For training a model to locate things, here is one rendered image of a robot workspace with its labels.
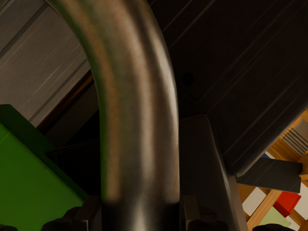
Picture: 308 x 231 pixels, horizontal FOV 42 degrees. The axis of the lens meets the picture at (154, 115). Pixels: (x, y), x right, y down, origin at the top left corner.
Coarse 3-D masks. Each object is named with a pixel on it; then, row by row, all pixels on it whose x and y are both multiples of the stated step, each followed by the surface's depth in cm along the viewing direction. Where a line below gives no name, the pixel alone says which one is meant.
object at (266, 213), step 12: (264, 156) 410; (276, 156) 415; (240, 192) 361; (264, 192) 439; (276, 192) 364; (288, 192) 382; (264, 204) 347; (276, 204) 369; (288, 204) 371; (252, 216) 331; (264, 216) 344; (276, 216) 354; (300, 216) 428; (252, 228) 322; (300, 228) 420
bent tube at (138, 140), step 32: (64, 0) 14; (96, 0) 14; (128, 0) 14; (96, 32) 14; (128, 32) 14; (160, 32) 15; (96, 64) 14; (128, 64) 14; (160, 64) 14; (128, 96) 14; (160, 96) 14; (128, 128) 14; (160, 128) 14; (128, 160) 14; (160, 160) 14; (128, 192) 14; (160, 192) 14; (128, 224) 14; (160, 224) 14
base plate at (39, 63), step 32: (32, 0) 52; (0, 32) 52; (32, 32) 57; (64, 32) 63; (0, 64) 57; (32, 64) 63; (64, 64) 70; (0, 96) 62; (32, 96) 70; (64, 96) 79
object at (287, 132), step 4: (300, 116) 822; (296, 120) 822; (300, 120) 825; (292, 124) 822; (296, 124) 825; (288, 128) 822; (292, 128) 820; (284, 132) 822; (288, 132) 825; (292, 132) 820; (296, 132) 818; (280, 136) 822; (284, 136) 825; (296, 136) 817; (300, 136) 815; (300, 140) 814; (296, 144) 814; (300, 144) 813; (304, 144) 811; (296, 148) 813; (300, 148) 812; (304, 148) 810; (300, 152) 810; (304, 152) 809
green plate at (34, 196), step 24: (0, 120) 19; (24, 120) 27; (0, 144) 19; (24, 144) 19; (48, 144) 26; (0, 168) 19; (24, 168) 19; (48, 168) 19; (0, 192) 19; (24, 192) 19; (48, 192) 19; (72, 192) 19; (0, 216) 19; (24, 216) 19; (48, 216) 19
